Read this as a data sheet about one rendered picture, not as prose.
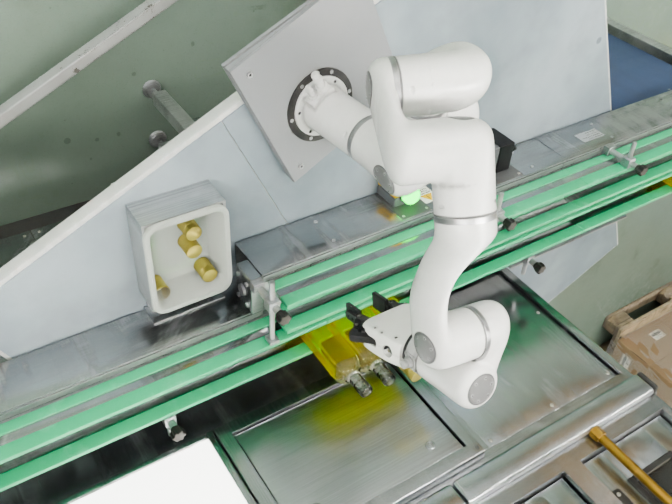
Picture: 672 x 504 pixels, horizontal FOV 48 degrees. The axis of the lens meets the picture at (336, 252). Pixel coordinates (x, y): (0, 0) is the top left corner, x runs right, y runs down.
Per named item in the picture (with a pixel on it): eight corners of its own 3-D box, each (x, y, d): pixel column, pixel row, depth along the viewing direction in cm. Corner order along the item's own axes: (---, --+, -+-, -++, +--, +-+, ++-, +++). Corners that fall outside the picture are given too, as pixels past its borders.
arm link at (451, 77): (375, 80, 118) (386, 13, 105) (460, 72, 120) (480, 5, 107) (392, 153, 112) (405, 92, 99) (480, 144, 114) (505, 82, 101)
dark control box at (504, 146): (463, 161, 192) (485, 177, 187) (468, 134, 187) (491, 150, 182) (487, 152, 196) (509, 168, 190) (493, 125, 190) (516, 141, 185)
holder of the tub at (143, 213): (141, 308, 160) (156, 331, 155) (125, 204, 142) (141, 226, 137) (215, 280, 167) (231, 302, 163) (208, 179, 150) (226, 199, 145)
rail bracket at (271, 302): (249, 322, 161) (279, 361, 153) (248, 263, 150) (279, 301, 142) (262, 317, 162) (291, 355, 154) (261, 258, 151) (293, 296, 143)
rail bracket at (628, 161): (598, 153, 202) (637, 178, 194) (606, 129, 197) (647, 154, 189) (608, 149, 204) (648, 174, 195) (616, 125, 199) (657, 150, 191)
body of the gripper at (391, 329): (402, 383, 116) (360, 351, 124) (453, 358, 120) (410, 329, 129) (399, 342, 112) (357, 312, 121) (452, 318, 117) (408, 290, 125)
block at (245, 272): (234, 296, 164) (249, 316, 160) (232, 263, 158) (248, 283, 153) (248, 290, 165) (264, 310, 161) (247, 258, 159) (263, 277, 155)
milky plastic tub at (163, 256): (138, 292, 156) (155, 318, 151) (124, 205, 141) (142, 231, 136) (215, 264, 164) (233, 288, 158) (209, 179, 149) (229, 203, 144)
